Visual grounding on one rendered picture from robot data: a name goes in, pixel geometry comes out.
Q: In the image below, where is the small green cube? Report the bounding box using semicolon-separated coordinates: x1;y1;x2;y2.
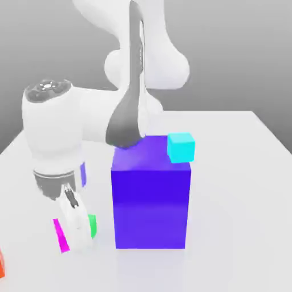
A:
88;214;98;240

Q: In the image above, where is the small orange cube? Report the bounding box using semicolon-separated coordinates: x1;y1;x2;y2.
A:
0;249;6;279

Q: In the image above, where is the small magenta cube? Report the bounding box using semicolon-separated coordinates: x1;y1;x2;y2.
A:
52;218;71;254

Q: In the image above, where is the small cyan cube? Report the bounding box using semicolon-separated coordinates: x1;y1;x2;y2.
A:
167;132;196;164

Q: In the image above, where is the large blue box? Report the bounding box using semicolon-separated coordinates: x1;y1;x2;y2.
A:
111;135;192;250

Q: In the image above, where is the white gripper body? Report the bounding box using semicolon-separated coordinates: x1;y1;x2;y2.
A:
57;190;95;253

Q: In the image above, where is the small violet cube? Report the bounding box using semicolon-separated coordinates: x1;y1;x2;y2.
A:
79;162;87;188

